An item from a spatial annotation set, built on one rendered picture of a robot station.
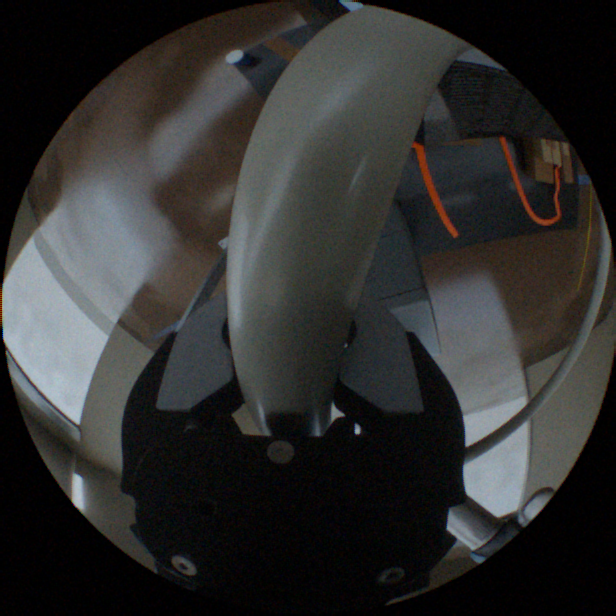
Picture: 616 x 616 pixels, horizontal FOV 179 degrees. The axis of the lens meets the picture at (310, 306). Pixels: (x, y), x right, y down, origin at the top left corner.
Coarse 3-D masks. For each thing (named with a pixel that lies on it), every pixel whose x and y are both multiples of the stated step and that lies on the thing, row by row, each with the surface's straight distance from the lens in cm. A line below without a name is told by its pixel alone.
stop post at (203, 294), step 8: (224, 240) 181; (224, 248) 186; (224, 256) 165; (216, 264) 161; (224, 264) 163; (216, 272) 155; (224, 272) 160; (208, 280) 149; (216, 280) 154; (200, 288) 149; (208, 288) 148; (200, 296) 142; (208, 296) 146; (192, 304) 140; (200, 304) 141; (192, 312) 137; (184, 320) 134; (176, 328) 138
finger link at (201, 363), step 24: (216, 312) 10; (192, 336) 9; (216, 336) 9; (168, 360) 8; (192, 360) 8; (216, 360) 8; (168, 384) 8; (192, 384) 7; (216, 384) 7; (168, 408) 7; (192, 408) 7; (216, 408) 7
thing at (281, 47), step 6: (276, 36) 146; (270, 42) 145; (276, 42) 144; (282, 42) 143; (270, 48) 143; (276, 48) 142; (282, 48) 141; (288, 48) 140; (294, 48) 139; (282, 54) 139; (288, 54) 138; (294, 54) 137; (288, 60) 136
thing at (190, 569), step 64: (192, 448) 6; (256, 448) 5; (320, 448) 5; (384, 448) 5; (192, 512) 5; (256, 512) 5; (320, 512) 5; (384, 512) 5; (448, 512) 6; (192, 576) 6; (256, 576) 5; (320, 576) 5; (384, 576) 5
